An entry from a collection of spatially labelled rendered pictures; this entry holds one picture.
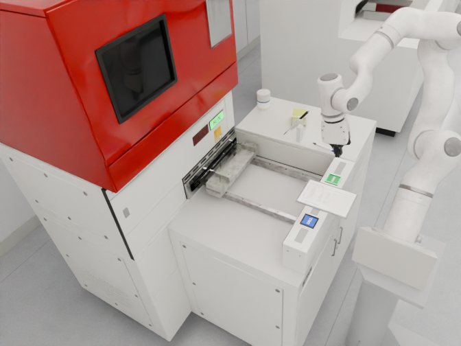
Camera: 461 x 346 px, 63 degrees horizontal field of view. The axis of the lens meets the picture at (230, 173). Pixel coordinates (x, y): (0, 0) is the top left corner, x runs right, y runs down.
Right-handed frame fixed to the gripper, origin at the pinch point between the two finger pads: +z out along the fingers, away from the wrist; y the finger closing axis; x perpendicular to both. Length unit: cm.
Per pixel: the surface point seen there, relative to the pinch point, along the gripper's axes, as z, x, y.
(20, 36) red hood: -75, -66, -53
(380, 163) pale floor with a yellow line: 109, 137, -24
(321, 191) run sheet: 14.4, -8.9, -5.4
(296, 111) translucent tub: 1.5, 31.7, -32.3
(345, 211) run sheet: 16.9, -15.4, 6.6
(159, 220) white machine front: 10, -48, -62
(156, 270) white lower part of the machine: 33, -58, -67
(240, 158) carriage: 13, 3, -52
